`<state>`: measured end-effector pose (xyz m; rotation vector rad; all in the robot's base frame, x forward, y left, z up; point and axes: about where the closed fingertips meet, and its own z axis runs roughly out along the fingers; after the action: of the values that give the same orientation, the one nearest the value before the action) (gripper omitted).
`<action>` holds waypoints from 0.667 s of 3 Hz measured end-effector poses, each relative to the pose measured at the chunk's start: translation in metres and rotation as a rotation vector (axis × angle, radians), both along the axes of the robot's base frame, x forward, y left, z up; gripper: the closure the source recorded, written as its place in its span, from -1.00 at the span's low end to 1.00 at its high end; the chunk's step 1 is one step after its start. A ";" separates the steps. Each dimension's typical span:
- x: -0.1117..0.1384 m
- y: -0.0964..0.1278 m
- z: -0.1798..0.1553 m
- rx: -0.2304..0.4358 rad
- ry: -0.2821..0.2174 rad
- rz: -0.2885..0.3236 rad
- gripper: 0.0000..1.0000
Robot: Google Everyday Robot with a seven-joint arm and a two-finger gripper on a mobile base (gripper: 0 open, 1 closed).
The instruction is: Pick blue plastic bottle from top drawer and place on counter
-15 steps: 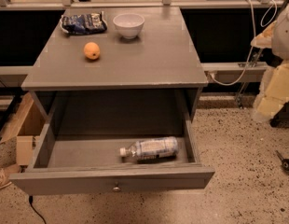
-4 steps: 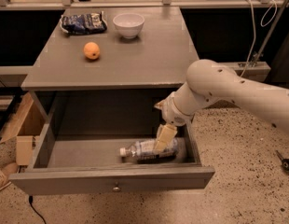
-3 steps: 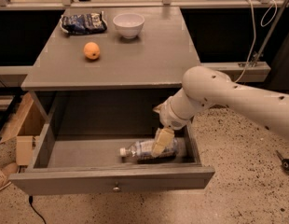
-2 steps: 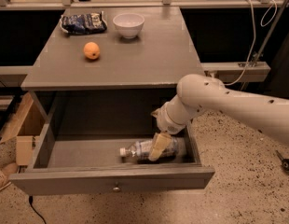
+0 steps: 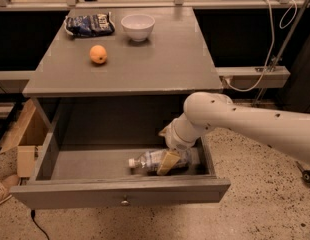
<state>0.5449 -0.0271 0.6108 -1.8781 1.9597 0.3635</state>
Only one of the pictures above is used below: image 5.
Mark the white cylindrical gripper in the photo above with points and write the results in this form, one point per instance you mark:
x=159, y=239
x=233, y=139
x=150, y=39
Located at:
x=175, y=140

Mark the clear plastic water bottle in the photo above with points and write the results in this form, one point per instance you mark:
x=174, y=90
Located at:
x=150, y=160

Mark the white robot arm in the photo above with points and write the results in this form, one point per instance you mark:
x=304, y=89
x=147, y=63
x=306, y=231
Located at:
x=287, y=132

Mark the metal drawer knob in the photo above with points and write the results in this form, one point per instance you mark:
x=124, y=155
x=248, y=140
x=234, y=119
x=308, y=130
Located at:
x=125, y=201

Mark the grey open drawer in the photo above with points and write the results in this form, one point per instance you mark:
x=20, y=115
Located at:
x=84, y=159

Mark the grey cabinet with counter top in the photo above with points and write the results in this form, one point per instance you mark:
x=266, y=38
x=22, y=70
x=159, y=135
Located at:
x=173, y=61

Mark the orange fruit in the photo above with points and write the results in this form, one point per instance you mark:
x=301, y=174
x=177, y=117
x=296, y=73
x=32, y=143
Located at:
x=98, y=54

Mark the white ceramic bowl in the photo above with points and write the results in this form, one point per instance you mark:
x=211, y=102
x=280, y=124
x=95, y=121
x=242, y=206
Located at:
x=138, y=27

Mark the light wooden box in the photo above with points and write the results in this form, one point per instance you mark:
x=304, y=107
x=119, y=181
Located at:
x=25, y=137

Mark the blue snack bag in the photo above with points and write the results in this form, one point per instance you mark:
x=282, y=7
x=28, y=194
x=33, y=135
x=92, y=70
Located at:
x=89, y=25

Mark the black caster wheel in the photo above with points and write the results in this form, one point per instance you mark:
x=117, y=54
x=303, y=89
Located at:
x=305, y=173

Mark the tan shoe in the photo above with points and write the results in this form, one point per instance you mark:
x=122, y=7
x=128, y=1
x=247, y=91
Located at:
x=5, y=186

